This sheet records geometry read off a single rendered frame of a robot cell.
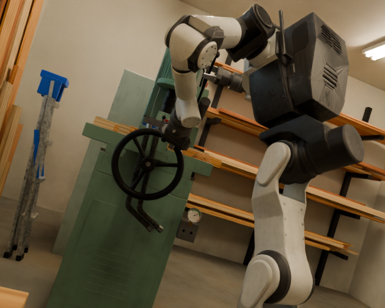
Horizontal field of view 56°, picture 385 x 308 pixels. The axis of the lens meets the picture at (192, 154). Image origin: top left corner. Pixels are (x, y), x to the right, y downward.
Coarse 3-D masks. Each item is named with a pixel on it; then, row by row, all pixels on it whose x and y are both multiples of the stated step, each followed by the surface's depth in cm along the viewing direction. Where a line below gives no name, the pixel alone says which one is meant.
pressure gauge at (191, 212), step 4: (192, 208) 157; (196, 208) 157; (188, 212) 157; (192, 212) 157; (196, 212) 158; (200, 212) 158; (188, 216) 157; (192, 216) 157; (196, 216) 157; (200, 216) 157; (192, 220) 157; (196, 220) 157; (188, 224) 159
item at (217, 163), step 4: (116, 128) 176; (184, 152) 179; (188, 152) 180; (192, 152) 180; (196, 152) 180; (208, 156) 181; (212, 160) 181; (216, 160) 181; (220, 160) 181; (216, 164) 181; (220, 164) 181
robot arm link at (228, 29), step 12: (192, 24) 97; (204, 24) 95; (216, 24) 96; (228, 24) 101; (168, 36) 96; (216, 36) 93; (228, 36) 102; (240, 36) 107; (204, 48) 91; (216, 48) 96; (228, 48) 110; (204, 60) 94
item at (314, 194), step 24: (240, 72) 382; (216, 96) 423; (216, 120) 386; (240, 120) 386; (336, 120) 436; (360, 120) 416; (384, 144) 472; (240, 168) 378; (360, 168) 421; (312, 192) 398; (240, 216) 395; (336, 216) 462; (360, 216) 429; (384, 216) 420; (312, 240) 416; (336, 240) 429
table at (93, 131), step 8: (88, 128) 159; (96, 128) 159; (104, 128) 160; (88, 136) 159; (96, 136) 159; (104, 136) 160; (112, 136) 160; (120, 136) 160; (112, 144) 160; (128, 144) 151; (136, 152) 152; (168, 152) 163; (160, 160) 153; (168, 160) 163; (176, 160) 163; (184, 160) 164; (192, 160) 164; (200, 160) 165; (184, 168) 164; (192, 168) 164; (200, 168) 164; (208, 168) 165; (208, 176) 165
